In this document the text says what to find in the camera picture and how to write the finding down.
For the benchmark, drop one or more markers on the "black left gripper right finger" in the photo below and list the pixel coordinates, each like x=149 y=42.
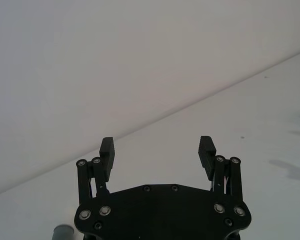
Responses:
x=206 y=160

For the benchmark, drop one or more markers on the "small grey round stub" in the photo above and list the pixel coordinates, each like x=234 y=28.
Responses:
x=62 y=232

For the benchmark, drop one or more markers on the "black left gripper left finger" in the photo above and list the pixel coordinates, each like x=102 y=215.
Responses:
x=107 y=160

